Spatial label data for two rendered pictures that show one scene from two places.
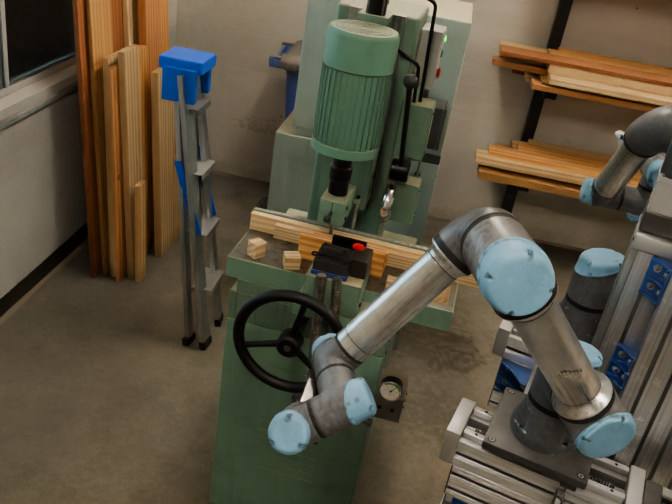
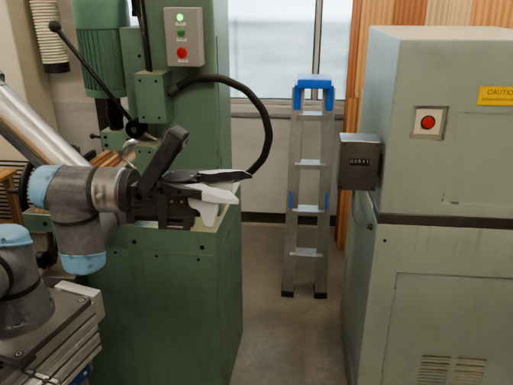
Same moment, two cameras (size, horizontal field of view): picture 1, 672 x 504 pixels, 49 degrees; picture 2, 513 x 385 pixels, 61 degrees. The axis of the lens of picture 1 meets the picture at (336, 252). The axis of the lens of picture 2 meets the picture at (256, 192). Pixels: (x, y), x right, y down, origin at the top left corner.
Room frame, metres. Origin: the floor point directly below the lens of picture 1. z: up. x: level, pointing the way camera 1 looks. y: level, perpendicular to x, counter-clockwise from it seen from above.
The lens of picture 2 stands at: (2.32, -1.52, 1.51)
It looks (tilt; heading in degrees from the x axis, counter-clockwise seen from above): 24 degrees down; 90
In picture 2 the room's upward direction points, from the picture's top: straight up
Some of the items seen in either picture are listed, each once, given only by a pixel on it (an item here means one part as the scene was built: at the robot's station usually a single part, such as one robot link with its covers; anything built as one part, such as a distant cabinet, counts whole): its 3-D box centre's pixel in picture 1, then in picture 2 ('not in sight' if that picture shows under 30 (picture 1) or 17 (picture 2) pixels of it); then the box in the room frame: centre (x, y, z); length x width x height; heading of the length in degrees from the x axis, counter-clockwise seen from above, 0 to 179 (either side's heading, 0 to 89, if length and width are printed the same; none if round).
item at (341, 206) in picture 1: (337, 205); (123, 140); (1.83, 0.02, 1.03); 0.14 x 0.07 x 0.09; 171
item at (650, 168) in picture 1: (658, 172); (69, 189); (2.00, -0.85, 1.21); 0.11 x 0.08 x 0.09; 174
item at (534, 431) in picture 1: (550, 413); not in sight; (1.29, -0.52, 0.87); 0.15 x 0.15 x 0.10
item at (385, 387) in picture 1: (390, 390); (43, 262); (1.56, -0.20, 0.65); 0.06 x 0.04 x 0.08; 81
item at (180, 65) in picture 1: (193, 205); (308, 192); (2.58, 0.57, 0.58); 0.27 x 0.25 x 1.16; 85
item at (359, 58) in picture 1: (354, 91); (106, 48); (1.81, 0.02, 1.35); 0.18 x 0.18 x 0.31
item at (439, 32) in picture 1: (428, 56); (185, 37); (2.10, -0.16, 1.40); 0.10 x 0.06 x 0.16; 171
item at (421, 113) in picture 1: (415, 127); (154, 96); (2.00, -0.16, 1.23); 0.09 x 0.08 x 0.15; 171
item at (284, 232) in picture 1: (379, 255); not in sight; (1.79, -0.12, 0.92); 0.60 x 0.02 x 0.04; 81
